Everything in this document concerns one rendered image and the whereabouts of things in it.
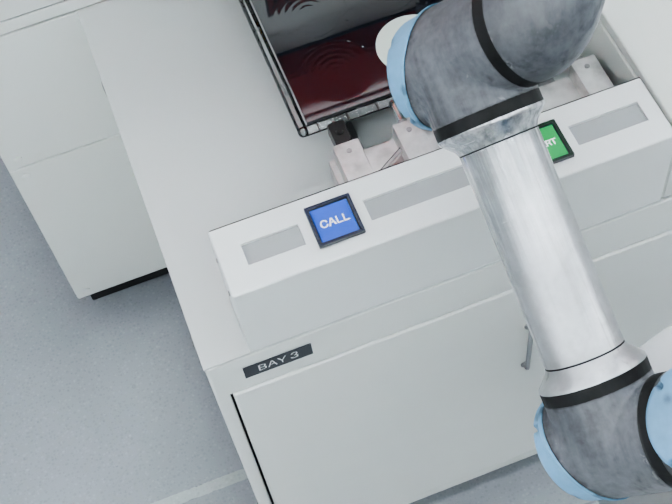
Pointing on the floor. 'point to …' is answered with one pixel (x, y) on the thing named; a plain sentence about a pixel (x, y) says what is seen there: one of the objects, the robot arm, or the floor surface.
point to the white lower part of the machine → (73, 159)
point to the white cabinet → (423, 380)
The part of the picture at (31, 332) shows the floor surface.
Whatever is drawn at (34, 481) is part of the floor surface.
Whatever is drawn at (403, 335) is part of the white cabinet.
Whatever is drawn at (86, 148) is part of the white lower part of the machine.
